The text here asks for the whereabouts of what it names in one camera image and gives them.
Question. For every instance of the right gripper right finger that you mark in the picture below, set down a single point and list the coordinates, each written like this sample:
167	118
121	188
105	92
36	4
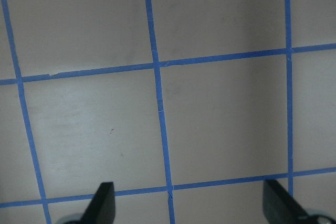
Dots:
279	207

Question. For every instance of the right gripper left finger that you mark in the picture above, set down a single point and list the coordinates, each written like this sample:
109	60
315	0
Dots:
101	209

